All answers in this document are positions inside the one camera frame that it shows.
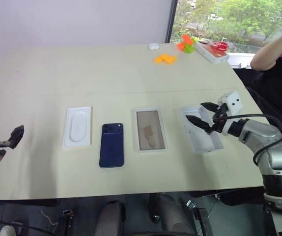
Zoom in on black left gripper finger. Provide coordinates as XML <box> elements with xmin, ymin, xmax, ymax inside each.
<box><xmin>7</xmin><ymin>124</ymin><xmax>25</xmax><ymax>150</ymax></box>

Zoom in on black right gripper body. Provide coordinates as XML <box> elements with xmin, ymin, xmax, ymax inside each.
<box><xmin>211</xmin><ymin>104</ymin><xmax>230</xmax><ymax>135</ymax></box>

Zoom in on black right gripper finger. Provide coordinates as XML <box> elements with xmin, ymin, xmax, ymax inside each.
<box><xmin>185</xmin><ymin>115</ymin><xmax>214</xmax><ymax>135</ymax></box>
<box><xmin>200</xmin><ymin>102</ymin><xmax>222</xmax><ymax>114</ymax></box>

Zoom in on white phone box lid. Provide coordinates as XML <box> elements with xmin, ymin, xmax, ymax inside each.
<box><xmin>181</xmin><ymin>105</ymin><xmax>225</xmax><ymax>154</ymax></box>

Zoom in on white box insert tray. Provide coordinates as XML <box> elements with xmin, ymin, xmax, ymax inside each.
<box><xmin>62</xmin><ymin>106</ymin><xmax>93</xmax><ymax>149</ymax></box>

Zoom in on dark blue smartphone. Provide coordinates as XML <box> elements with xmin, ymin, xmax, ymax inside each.
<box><xmin>99</xmin><ymin>122</ymin><xmax>125</xmax><ymax>169</ymax></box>

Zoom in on white flat box orange print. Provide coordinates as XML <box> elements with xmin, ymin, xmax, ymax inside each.
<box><xmin>194</xmin><ymin>40</ymin><xmax>230</xmax><ymax>64</ymax></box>

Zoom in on white window sill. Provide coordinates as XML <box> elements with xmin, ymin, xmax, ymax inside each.
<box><xmin>228</xmin><ymin>52</ymin><xmax>255</xmax><ymax>69</ymax></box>

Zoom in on green toy building block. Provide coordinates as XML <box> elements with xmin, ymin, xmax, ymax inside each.
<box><xmin>183</xmin><ymin>38</ymin><xmax>197</xmax><ymax>54</ymax></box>

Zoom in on person in black shirt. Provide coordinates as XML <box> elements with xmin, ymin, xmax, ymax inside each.
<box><xmin>233</xmin><ymin>36</ymin><xmax>282</xmax><ymax>149</ymax></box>

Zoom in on yellow toy building blocks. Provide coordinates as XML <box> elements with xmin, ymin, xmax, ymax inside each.
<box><xmin>153</xmin><ymin>53</ymin><xmax>178</xmax><ymax>65</ymax></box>

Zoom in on orange toy building block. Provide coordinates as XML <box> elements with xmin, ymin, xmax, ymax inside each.
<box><xmin>176</xmin><ymin>34</ymin><xmax>193</xmax><ymax>51</ymax></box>

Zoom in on white shoe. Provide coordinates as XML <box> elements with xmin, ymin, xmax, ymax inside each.
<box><xmin>0</xmin><ymin>225</ymin><xmax>17</xmax><ymax>236</ymax></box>

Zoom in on dark rounded grey shape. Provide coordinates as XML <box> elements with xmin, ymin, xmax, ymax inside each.
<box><xmin>98</xmin><ymin>200</ymin><xmax>127</xmax><ymax>236</ymax></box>
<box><xmin>148</xmin><ymin>193</ymin><xmax>181</xmax><ymax>236</ymax></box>

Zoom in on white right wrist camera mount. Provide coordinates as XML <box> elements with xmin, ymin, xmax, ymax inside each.
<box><xmin>216</xmin><ymin>90</ymin><xmax>244</xmax><ymax>136</ymax></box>

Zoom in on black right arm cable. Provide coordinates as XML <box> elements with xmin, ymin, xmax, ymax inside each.
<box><xmin>225</xmin><ymin>113</ymin><xmax>282</xmax><ymax>166</ymax></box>

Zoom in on red handled scissors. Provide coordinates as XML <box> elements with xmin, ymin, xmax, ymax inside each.
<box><xmin>199</xmin><ymin>40</ymin><xmax>229</xmax><ymax>53</ymax></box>

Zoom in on dark window frame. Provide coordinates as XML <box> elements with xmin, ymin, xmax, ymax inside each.
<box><xmin>165</xmin><ymin>0</ymin><xmax>179</xmax><ymax>44</ymax></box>

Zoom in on metal bracket under table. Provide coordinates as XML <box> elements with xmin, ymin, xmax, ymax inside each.
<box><xmin>61</xmin><ymin>208</ymin><xmax>74</xmax><ymax>236</ymax></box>
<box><xmin>184</xmin><ymin>199</ymin><xmax>214</xmax><ymax>236</ymax></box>

